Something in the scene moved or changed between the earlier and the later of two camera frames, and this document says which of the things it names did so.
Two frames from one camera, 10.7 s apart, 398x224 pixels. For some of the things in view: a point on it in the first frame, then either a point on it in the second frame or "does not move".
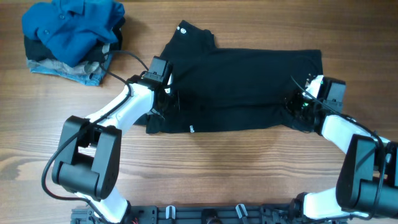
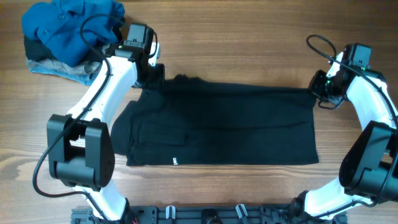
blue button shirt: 69,28 does not move
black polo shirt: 225,91 to 185,120
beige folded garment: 56,65 does not move
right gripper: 289,102 to 314,88
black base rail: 257,214 does not move
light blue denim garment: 91,79 does not move
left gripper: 175,106 to 158,79
